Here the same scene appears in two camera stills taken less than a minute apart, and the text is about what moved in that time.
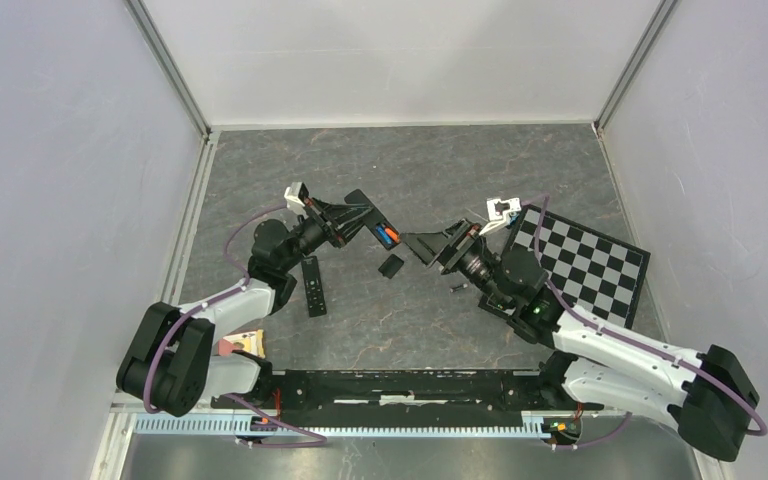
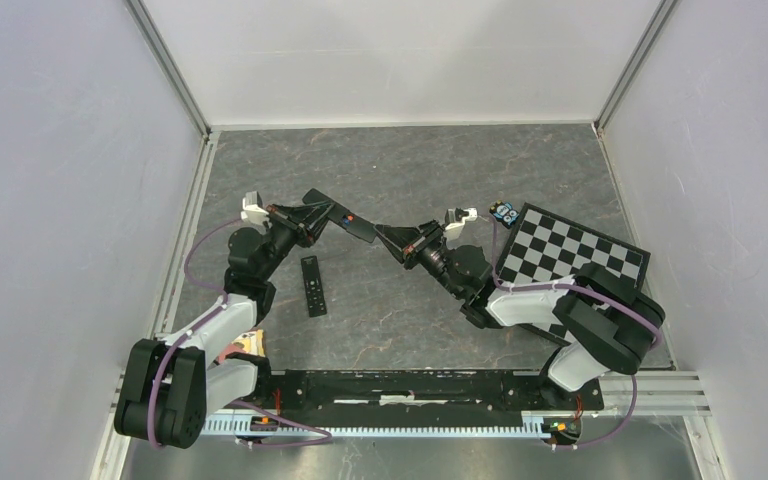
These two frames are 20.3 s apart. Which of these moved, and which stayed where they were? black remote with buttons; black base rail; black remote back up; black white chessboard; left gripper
Moved: black remote back up; left gripper
Stayed: black base rail; black remote with buttons; black white chessboard
